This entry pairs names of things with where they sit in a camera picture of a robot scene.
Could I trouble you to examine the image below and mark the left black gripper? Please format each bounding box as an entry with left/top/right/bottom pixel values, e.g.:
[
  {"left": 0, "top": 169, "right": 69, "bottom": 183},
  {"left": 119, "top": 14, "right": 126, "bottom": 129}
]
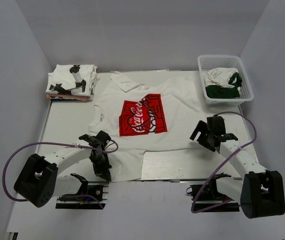
[{"left": 89, "top": 151, "right": 113, "bottom": 181}]

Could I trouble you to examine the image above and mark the white Coca-Cola t-shirt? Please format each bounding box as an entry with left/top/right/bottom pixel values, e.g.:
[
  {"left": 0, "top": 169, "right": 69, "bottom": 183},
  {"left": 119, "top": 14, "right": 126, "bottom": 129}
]
[{"left": 88, "top": 72, "right": 205, "bottom": 182}]

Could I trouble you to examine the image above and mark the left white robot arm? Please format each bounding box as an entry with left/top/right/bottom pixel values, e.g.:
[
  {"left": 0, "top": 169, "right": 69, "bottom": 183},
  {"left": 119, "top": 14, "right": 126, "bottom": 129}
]
[{"left": 13, "top": 131, "right": 115, "bottom": 209}]

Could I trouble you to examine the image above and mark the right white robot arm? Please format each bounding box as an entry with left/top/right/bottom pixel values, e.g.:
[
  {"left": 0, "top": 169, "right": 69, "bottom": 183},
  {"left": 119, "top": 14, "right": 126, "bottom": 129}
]
[{"left": 190, "top": 113, "right": 285, "bottom": 219}]

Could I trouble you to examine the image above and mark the stack of folded t-shirts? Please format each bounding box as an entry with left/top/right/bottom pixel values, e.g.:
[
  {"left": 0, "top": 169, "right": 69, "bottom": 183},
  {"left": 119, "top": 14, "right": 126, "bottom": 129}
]
[{"left": 46, "top": 93, "right": 93, "bottom": 102}]

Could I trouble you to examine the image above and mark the white and green t-shirt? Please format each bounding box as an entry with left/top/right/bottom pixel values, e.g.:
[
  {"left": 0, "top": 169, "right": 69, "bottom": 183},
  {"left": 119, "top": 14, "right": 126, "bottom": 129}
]
[{"left": 205, "top": 67, "right": 243, "bottom": 99}]

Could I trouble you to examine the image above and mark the white plastic basket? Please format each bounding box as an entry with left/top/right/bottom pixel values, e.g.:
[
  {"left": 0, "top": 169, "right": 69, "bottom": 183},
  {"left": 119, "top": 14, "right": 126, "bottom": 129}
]
[{"left": 197, "top": 54, "right": 254, "bottom": 107}]

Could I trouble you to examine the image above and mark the folded white black-print t-shirt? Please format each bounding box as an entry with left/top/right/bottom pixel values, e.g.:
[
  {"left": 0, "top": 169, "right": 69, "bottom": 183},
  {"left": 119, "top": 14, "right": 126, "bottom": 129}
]
[{"left": 46, "top": 64, "right": 97, "bottom": 97}]

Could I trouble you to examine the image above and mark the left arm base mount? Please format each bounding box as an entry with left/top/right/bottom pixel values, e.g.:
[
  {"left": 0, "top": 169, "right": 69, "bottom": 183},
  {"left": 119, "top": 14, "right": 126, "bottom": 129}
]
[{"left": 54, "top": 173, "right": 109, "bottom": 210}]

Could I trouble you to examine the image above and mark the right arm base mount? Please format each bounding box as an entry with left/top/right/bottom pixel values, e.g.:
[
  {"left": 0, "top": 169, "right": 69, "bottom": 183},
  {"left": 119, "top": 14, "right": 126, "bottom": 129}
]
[{"left": 193, "top": 173, "right": 242, "bottom": 213}]

